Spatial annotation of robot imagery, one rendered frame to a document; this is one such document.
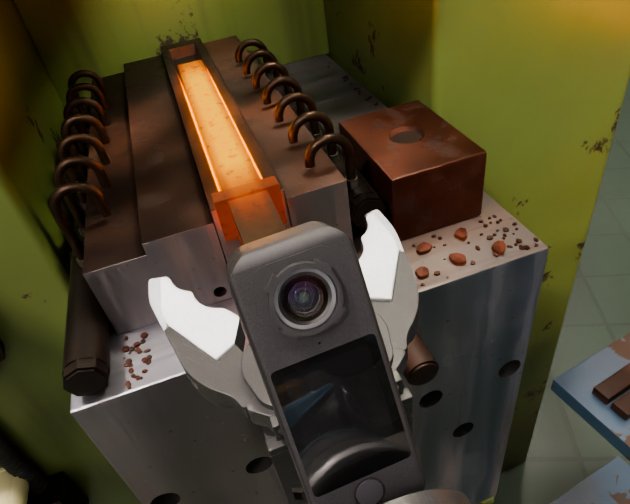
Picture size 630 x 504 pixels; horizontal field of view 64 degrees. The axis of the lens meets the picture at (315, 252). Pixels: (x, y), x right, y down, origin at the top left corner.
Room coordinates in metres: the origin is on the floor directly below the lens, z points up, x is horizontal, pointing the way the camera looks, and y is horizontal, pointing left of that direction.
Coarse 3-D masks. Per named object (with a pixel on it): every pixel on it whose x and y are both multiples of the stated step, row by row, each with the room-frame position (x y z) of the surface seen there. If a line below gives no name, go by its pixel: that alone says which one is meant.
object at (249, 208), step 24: (192, 72) 0.57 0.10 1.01; (192, 96) 0.50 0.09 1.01; (216, 96) 0.49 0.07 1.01; (216, 120) 0.43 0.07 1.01; (216, 144) 0.38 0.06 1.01; (240, 144) 0.38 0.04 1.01; (216, 168) 0.34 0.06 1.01; (240, 168) 0.34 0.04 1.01; (216, 192) 0.30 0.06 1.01; (240, 192) 0.30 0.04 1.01; (264, 192) 0.29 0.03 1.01; (240, 216) 0.27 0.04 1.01; (264, 216) 0.27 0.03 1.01; (240, 240) 0.28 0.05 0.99
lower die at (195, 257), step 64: (128, 64) 0.69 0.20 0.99; (256, 64) 0.60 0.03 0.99; (128, 128) 0.51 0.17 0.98; (192, 128) 0.44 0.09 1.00; (256, 128) 0.44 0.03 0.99; (128, 192) 0.38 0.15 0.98; (192, 192) 0.35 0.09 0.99; (320, 192) 0.32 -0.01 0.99; (128, 256) 0.29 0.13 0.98; (192, 256) 0.30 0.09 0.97; (128, 320) 0.28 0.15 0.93
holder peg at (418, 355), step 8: (416, 336) 0.26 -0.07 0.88; (416, 344) 0.25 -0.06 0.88; (424, 344) 0.25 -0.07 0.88; (408, 352) 0.24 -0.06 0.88; (416, 352) 0.24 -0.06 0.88; (424, 352) 0.24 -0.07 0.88; (408, 360) 0.23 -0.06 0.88; (416, 360) 0.23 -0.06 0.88; (424, 360) 0.23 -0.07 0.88; (432, 360) 0.23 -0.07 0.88; (408, 368) 0.23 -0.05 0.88; (416, 368) 0.23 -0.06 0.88; (424, 368) 0.23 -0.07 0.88; (432, 368) 0.23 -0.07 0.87; (408, 376) 0.23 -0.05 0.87; (416, 376) 0.23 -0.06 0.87; (424, 376) 0.23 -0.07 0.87; (432, 376) 0.23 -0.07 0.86; (416, 384) 0.23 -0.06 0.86
